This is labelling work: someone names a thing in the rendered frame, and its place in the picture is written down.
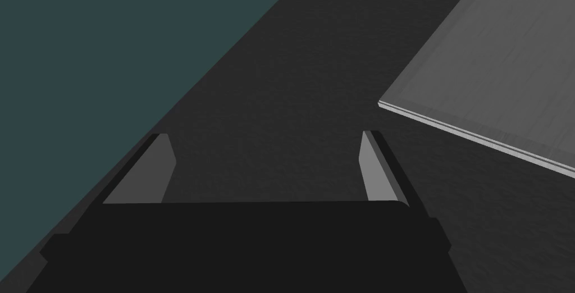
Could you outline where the grey door leaf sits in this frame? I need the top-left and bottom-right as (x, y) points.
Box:
(377, 0), (575, 180)

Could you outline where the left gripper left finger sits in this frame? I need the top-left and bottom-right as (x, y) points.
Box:
(103, 133), (177, 204)

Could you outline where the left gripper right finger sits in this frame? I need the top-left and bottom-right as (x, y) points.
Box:
(358, 130), (410, 208)

